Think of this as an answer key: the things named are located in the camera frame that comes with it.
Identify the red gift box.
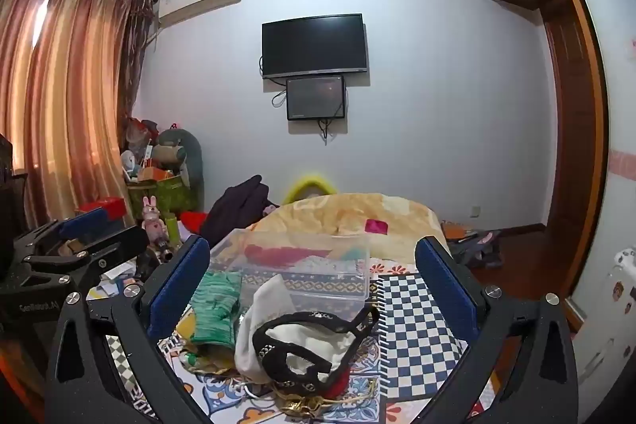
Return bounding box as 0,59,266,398
74,198,125,222

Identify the small black wall monitor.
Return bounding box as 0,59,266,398
285,75,346,121

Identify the grey plush toy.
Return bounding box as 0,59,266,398
151,128,204,206

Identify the small white fan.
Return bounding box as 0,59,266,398
120,151,140,179

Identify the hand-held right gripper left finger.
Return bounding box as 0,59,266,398
45,235,234,424

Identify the grey purple bag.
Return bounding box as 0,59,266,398
440,220,502,268

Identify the brown wooden door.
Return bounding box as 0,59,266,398
539,0,599,306

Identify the clear plastic storage box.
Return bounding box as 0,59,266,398
211,228,371,306

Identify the red velvet pouch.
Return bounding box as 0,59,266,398
318,374,349,397

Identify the pile of books and papers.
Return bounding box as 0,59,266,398
89,262,145,300

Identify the green knitted cloth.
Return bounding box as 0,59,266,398
191,271,242,348

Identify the yellow foam arch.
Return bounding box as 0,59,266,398
282,173,339,203

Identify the brown sheer curtain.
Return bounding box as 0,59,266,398
118,0,160,122

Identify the green bottle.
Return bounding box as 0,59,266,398
165,213,182,251

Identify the green shopping bag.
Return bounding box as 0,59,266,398
126,176,192,219

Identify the orange striped curtain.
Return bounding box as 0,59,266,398
0,0,135,231

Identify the red garment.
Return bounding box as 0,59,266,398
180,211,207,233

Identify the patterned bedsheet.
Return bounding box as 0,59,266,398
89,250,502,424

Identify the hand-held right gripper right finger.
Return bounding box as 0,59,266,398
415,235,580,424

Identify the red cushion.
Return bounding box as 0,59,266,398
243,245,319,271

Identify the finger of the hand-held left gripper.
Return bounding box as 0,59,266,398
15,208,112,257
22,226,150,292

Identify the black wall television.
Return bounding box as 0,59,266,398
262,13,369,79

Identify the white cloth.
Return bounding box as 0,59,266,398
233,277,368,382

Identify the white sliding wardrobe door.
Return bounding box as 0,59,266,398
554,0,636,355

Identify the pink bunny figure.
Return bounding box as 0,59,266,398
142,196,167,243

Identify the yellow round object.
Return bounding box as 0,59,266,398
176,315,239,375

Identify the dark purple clothing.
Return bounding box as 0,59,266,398
201,176,271,238

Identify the gold chain accessory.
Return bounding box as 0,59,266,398
275,379,378,417

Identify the beige floral blanket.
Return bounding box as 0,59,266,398
246,193,445,266

